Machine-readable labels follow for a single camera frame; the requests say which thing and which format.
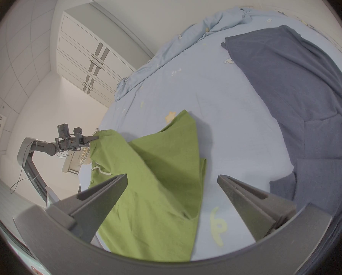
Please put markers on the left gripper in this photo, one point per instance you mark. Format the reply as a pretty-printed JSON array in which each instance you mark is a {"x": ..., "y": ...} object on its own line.
[{"x": 80, "y": 141}]

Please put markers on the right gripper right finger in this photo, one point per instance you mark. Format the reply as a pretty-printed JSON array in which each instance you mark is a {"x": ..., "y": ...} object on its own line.
[{"x": 245, "y": 205}]

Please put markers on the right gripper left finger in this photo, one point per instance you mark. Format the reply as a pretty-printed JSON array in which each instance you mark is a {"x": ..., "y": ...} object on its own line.
[{"x": 102, "y": 202}]

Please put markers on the green shorts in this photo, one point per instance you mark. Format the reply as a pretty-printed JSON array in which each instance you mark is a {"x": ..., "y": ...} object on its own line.
[{"x": 159, "y": 182}]

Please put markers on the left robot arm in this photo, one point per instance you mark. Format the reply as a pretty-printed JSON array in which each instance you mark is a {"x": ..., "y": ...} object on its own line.
[{"x": 43, "y": 147}]

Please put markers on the round woven basket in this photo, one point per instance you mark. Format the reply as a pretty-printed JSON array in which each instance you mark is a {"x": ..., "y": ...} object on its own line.
[{"x": 85, "y": 156}]

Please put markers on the dark blue garment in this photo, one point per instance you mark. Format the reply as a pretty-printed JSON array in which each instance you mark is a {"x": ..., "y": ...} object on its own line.
[{"x": 288, "y": 82}]

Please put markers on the white wardrobe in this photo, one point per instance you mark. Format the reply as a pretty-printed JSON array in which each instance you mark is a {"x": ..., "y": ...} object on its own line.
[{"x": 79, "y": 53}]

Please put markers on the pale blue quilt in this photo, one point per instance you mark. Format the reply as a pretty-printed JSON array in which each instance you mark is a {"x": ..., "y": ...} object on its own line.
[{"x": 165, "y": 53}]

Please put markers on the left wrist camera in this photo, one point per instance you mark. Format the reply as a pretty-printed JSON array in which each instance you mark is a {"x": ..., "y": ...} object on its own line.
[{"x": 77, "y": 131}]

